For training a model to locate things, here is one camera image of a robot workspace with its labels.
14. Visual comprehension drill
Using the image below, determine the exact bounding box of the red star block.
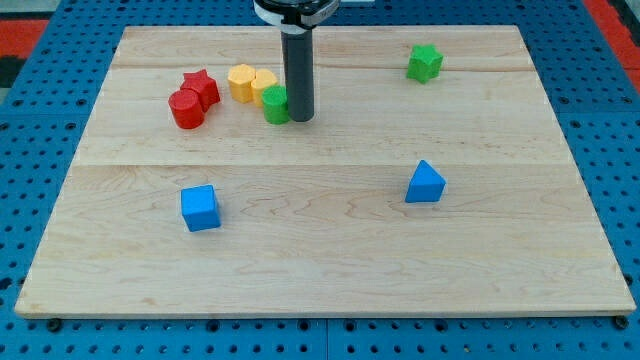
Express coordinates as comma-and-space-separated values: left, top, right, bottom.
180, 69, 221, 112

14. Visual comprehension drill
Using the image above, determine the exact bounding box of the green cylinder block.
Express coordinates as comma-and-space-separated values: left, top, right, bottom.
262, 85, 289, 125

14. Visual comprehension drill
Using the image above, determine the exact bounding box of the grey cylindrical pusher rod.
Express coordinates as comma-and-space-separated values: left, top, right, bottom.
281, 25, 315, 122

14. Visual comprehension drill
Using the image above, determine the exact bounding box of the green star block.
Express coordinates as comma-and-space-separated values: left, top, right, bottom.
406, 44, 444, 84

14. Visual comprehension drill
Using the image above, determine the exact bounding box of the yellow hexagon block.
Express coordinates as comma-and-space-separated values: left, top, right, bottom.
227, 64, 256, 103

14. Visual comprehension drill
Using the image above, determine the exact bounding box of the yellow heart block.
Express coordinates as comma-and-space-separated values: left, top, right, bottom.
250, 69, 279, 107

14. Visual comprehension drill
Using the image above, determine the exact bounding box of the wooden board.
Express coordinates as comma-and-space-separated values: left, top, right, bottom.
15, 25, 636, 319

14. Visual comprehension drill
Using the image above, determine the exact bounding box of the blue cube block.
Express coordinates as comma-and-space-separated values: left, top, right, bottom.
180, 184, 221, 232

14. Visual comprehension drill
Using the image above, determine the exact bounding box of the red cylinder block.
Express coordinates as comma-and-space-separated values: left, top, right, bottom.
168, 89, 205, 130

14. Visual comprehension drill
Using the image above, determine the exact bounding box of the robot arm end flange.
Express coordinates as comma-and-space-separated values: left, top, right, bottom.
254, 0, 341, 29

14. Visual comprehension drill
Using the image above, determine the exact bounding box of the blue triangle block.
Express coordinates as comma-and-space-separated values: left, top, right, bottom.
405, 160, 447, 203

